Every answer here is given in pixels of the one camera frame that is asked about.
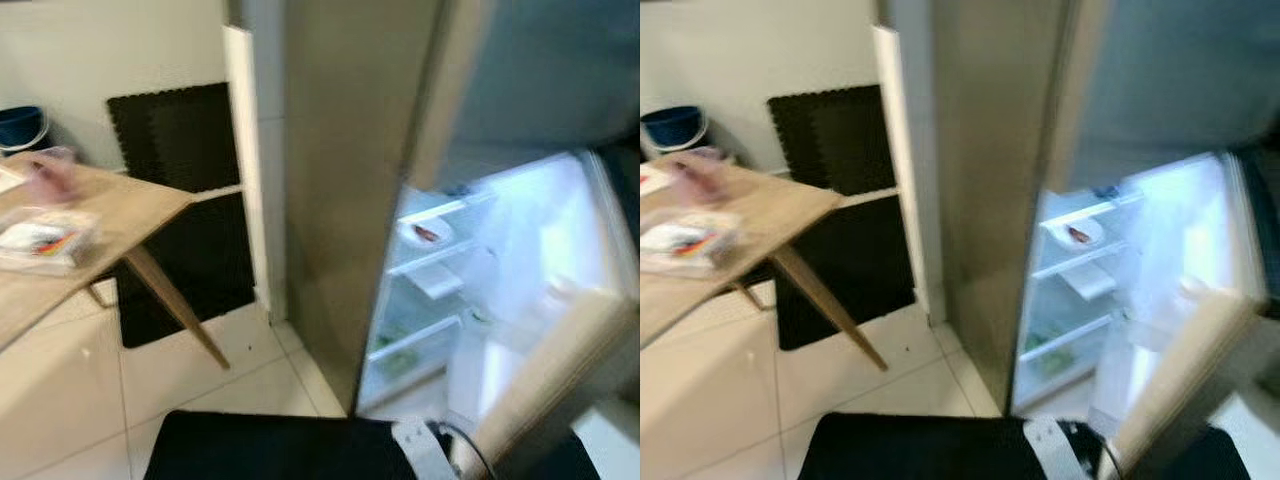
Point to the clear plastic food tray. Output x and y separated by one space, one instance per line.
690 242
45 240

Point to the white fridge drawer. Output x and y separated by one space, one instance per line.
1088 284
438 282

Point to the blue bucket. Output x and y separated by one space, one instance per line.
20 128
672 128

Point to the black carpet floor mat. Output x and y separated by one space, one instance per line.
920 450
280 450

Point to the glass crisper cover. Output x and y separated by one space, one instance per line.
1065 338
415 338

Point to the light wooden table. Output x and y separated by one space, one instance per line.
140 215
790 215

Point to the black foam floor mat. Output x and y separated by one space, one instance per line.
195 270
850 270

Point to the glass fridge shelf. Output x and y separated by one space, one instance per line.
430 258
1075 258
445 207
1090 208

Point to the white food packet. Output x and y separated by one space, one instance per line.
8 178
652 180

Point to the pink translucent cup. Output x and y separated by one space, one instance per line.
52 178
705 180

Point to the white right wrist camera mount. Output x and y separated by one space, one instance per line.
1050 450
420 450

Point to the silver fridge cabinet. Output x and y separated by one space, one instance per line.
990 200
350 200

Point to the black foam puzzle mat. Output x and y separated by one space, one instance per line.
175 135
830 135

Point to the white plate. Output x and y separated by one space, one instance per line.
425 232
1078 234

